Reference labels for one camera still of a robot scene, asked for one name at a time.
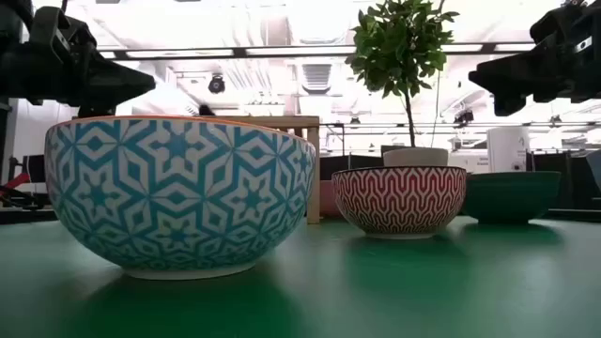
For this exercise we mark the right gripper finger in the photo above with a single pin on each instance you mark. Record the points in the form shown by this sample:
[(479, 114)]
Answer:
[(509, 80)]

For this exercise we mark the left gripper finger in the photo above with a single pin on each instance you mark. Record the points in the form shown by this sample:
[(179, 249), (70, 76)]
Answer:
[(117, 82)]

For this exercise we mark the red white wavy patterned bowl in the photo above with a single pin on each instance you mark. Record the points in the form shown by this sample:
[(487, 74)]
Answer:
[(399, 202)]

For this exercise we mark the plain pink bowl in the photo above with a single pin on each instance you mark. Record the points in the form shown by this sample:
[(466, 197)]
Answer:
[(328, 199)]

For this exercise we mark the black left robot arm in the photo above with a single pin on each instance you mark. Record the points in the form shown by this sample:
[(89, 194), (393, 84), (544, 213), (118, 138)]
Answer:
[(11, 19)]

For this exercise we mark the white cylindrical container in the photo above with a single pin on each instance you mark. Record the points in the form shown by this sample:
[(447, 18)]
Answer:
[(507, 148)]

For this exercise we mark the white box appliance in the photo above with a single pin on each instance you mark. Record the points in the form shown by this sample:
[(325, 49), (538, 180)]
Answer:
[(469, 162)]

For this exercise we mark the black monitor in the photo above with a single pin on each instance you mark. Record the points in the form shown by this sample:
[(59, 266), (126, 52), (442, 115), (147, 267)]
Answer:
[(34, 168)]

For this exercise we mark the grey blue panel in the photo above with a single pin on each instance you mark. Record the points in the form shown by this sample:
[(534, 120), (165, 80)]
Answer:
[(595, 166)]

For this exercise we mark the black equipment rack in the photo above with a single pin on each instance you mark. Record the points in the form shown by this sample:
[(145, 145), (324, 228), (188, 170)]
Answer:
[(549, 183)]

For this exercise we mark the small green leafy tree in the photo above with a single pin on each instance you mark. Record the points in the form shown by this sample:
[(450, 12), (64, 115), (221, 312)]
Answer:
[(399, 47)]

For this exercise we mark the red bar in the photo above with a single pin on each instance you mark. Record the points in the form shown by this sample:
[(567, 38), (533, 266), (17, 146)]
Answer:
[(16, 182)]

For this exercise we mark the plain teal bowl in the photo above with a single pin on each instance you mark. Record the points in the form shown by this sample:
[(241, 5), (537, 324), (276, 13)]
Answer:
[(512, 197)]

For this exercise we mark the white ribbed plant pot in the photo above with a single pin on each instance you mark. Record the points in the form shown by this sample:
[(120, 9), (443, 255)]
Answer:
[(415, 157)]

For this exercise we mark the blue white geometric patterned bowl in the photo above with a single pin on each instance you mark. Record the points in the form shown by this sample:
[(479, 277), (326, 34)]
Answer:
[(178, 197)]

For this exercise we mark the ceiling air vent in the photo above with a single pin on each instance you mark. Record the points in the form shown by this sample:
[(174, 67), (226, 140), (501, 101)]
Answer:
[(317, 77)]

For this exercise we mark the black ceiling camera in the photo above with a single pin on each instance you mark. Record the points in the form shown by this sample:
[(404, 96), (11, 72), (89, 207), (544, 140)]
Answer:
[(216, 84)]

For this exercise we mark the black overhead frame bar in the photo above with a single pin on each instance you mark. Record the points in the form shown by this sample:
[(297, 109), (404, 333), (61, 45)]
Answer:
[(239, 51)]

